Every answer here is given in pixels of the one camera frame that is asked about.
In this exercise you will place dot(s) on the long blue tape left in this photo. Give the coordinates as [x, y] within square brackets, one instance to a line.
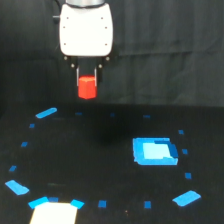
[16, 187]

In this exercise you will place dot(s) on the blue tape square target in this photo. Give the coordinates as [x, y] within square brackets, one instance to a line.
[155, 152]

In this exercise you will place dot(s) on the long blue tape top-left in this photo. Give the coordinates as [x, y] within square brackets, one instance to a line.
[46, 113]

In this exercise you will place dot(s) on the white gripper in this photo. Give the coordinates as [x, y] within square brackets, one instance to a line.
[97, 70]

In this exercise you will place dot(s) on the long blue tape bottom-right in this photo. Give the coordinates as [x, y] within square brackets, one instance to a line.
[186, 198]

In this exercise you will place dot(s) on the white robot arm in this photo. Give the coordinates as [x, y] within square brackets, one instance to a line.
[83, 2]

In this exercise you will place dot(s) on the white paper sheet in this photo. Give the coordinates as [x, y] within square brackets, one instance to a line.
[54, 213]

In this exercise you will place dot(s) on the black backdrop curtain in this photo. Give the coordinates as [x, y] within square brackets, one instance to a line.
[166, 52]

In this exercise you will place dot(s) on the long blue tape bottom-left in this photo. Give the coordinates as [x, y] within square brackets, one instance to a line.
[37, 202]

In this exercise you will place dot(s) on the blue tape beside paper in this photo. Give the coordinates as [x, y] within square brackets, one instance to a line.
[77, 204]

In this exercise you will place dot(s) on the red cube block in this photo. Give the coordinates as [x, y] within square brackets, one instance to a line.
[86, 87]

